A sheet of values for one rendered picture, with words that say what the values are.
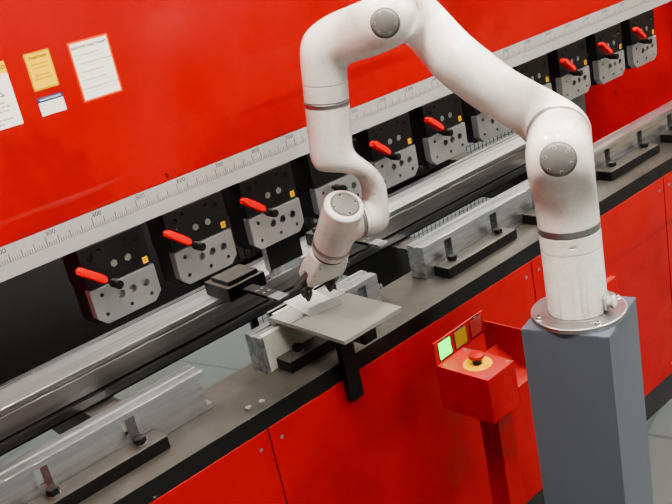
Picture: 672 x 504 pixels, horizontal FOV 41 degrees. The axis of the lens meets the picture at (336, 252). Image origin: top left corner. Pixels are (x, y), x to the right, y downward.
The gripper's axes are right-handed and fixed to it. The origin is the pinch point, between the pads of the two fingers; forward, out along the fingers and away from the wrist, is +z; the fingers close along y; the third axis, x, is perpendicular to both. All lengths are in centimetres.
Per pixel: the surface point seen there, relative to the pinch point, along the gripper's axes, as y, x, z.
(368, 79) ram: -32, -35, -22
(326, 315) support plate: 1.4, 6.5, 1.6
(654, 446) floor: -112, 63, 85
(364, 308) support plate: -6.2, 10.1, -1.4
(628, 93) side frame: -203, -57, 67
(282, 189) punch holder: 0.0, -20.0, -13.4
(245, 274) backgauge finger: 4.7, -21.4, 20.9
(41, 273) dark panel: 49, -47, 27
